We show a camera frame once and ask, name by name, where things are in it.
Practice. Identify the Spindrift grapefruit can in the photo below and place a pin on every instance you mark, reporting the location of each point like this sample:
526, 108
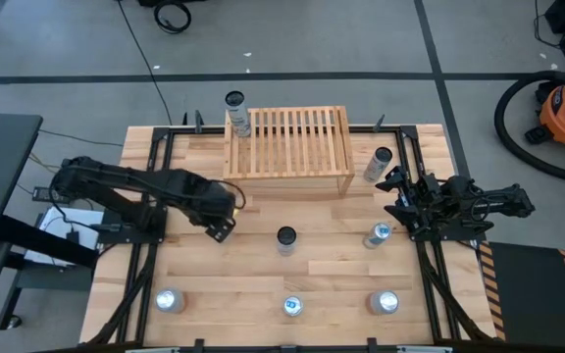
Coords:
167, 300
386, 301

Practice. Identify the black aluminium table frame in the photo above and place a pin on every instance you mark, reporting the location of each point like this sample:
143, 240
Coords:
390, 130

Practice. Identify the black power strip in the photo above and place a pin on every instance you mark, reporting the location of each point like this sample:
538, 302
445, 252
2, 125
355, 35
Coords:
42, 194

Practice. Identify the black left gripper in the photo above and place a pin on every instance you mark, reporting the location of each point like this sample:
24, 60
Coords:
216, 203

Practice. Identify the white paper sheet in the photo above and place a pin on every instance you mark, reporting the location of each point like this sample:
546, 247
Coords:
57, 223

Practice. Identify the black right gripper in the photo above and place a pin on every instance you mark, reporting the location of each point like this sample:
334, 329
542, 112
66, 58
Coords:
414, 203

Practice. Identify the white red-print Celsius can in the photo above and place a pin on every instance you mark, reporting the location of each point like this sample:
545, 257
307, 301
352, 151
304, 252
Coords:
375, 169

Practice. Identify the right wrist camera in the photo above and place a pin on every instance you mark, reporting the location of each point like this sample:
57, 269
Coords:
428, 185

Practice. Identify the wooden slatted shelf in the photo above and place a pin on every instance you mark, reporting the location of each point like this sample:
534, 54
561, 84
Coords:
287, 152

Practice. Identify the black mat with hazard stripes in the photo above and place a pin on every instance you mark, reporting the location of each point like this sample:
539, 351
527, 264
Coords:
532, 294

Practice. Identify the black floor box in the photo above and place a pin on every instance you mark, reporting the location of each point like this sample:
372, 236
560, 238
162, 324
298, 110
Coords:
174, 2

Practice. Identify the silver blue-palm Celsius can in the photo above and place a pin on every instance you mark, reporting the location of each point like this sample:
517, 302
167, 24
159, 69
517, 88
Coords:
238, 120
286, 236

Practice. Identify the white aluminium bracket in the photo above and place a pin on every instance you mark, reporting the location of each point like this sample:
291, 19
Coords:
425, 350
152, 350

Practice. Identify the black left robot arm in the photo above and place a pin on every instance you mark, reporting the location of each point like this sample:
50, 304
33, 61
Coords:
130, 181

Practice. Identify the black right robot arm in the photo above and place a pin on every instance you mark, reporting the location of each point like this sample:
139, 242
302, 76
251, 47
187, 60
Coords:
498, 203

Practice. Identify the blue silver Red Bull can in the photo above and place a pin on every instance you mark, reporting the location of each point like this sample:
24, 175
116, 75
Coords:
379, 233
292, 306

